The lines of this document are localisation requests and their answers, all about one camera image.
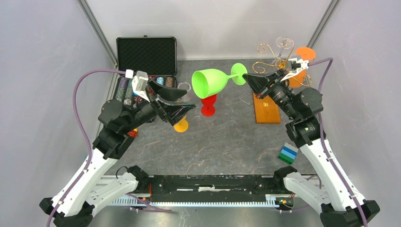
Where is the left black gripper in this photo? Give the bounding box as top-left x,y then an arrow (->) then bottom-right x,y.
122,78 -> 196,132

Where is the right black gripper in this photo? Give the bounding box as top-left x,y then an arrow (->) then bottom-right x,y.
244,68 -> 300,120

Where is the clear wine glass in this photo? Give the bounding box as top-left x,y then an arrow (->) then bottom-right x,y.
177,82 -> 192,103

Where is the yellow wine glass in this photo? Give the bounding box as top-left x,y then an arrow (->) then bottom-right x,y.
174,116 -> 189,133

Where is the red wine glass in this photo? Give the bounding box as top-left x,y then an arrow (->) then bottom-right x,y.
201,94 -> 217,117

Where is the green wine glass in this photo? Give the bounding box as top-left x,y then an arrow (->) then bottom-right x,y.
191,63 -> 248,99

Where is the orange wine glass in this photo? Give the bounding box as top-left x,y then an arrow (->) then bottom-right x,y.
289,47 -> 316,88

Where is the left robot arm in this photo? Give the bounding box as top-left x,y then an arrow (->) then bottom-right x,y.
40,79 -> 195,227

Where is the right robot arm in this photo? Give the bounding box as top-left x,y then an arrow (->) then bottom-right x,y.
243,70 -> 380,227

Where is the toy brick car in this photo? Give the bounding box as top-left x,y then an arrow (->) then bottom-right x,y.
127,129 -> 138,138

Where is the black poker chip case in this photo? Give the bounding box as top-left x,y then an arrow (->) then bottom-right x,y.
110,35 -> 178,114

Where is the blue green brick stack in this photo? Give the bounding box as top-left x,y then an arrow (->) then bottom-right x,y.
278,143 -> 299,165

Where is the gold wire glass rack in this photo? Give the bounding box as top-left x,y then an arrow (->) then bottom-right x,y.
252,36 -> 316,124

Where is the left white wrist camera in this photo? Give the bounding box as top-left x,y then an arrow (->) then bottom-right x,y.
125,69 -> 150,102

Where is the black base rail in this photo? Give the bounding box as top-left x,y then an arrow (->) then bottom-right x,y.
97,174 -> 326,209

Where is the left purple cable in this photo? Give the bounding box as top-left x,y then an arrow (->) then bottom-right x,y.
46,69 -> 128,227

